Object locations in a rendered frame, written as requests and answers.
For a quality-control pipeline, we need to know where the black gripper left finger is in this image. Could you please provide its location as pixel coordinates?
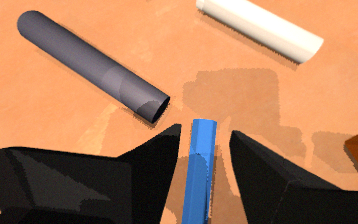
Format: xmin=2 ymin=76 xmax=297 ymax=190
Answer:
xmin=0 ymin=123 xmax=182 ymax=224

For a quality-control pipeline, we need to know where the white cylinder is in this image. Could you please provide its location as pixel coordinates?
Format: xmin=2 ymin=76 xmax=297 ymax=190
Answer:
xmin=196 ymin=0 xmax=323 ymax=63

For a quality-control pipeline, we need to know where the dark grey cylinder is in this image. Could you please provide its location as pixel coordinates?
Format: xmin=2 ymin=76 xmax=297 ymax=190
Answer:
xmin=16 ymin=10 xmax=170 ymax=124

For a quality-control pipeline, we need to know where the blue stylus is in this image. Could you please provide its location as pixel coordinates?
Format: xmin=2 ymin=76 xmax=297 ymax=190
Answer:
xmin=181 ymin=119 xmax=217 ymax=224

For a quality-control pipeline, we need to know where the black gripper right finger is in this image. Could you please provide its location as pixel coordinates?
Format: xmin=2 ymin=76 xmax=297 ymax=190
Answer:
xmin=229 ymin=130 xmax=358 ymax=224

